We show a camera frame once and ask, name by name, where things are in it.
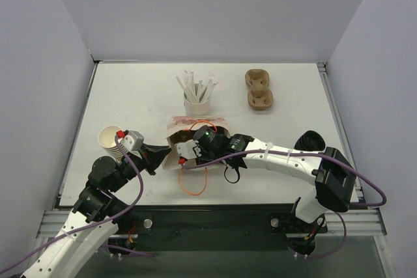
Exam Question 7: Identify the beige paper takeout bag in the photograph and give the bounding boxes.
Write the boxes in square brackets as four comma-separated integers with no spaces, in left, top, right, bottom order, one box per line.
[160,115,233,197]

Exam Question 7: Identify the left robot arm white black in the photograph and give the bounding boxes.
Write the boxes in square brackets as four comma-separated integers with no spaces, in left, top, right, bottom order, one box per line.
[22,144,171,277]

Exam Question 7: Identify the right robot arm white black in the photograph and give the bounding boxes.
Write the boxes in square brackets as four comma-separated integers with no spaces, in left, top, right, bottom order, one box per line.
[193,126,356,231]

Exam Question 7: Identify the white straw holder cup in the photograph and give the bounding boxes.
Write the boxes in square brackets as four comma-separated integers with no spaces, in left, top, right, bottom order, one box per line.
[183,94,211,117]

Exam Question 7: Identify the stack of paper cups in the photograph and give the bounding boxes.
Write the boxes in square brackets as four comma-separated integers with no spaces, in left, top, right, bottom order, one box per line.
[98,125,124,162]

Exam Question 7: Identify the wrapped white straws bundle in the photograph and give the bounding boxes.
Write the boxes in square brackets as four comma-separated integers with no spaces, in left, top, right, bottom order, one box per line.
[175,70,218,104]

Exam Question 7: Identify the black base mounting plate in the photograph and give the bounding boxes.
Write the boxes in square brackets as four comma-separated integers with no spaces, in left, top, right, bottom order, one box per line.
[105,204,328,254]

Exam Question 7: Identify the brown pulp cup carrier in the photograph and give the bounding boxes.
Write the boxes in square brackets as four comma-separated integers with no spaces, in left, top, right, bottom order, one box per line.
[245,69,274,111]

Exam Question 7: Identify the stack of black lids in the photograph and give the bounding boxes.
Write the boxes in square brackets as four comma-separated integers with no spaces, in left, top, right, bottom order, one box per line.
[294,130,326,152]

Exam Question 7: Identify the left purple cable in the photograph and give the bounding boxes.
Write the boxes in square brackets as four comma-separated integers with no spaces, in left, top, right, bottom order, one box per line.
[0,137,145,272]

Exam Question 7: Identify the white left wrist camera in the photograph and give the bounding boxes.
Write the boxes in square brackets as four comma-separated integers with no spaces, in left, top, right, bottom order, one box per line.
[116,130,144,152]

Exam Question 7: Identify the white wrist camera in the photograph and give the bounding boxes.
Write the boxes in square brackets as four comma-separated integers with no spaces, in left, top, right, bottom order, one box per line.
[116,130,144,152]
[175,139,201,161]

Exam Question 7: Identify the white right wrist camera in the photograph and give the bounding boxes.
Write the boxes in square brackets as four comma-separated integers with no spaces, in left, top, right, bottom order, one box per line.
[175,139,201,161]

